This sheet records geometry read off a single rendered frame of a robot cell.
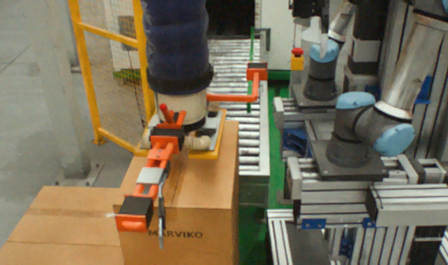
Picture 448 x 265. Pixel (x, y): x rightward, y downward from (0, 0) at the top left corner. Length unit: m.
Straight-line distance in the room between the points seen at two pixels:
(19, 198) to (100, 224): 1.35
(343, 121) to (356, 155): 0.13
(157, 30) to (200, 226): 0.66
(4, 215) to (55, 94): 0.87
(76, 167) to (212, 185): 1.86
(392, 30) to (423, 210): 0.59
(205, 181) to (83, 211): 0.79
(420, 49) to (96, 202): 1.57
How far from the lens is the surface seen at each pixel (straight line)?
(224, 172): 1.62
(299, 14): 1.03
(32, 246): 2.09
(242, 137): 2.63
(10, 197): 3.39
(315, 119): 1.98
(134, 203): 1.10
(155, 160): 1.30
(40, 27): 2.89
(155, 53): 1.45
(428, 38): 1.33
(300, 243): 2.41
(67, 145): 3.21
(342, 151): 1.50
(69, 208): 2.22
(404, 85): 1.34
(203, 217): 1.49
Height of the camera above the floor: 1.89
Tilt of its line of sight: 31 degrees down
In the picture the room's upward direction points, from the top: 2 degrees counter-clockwise
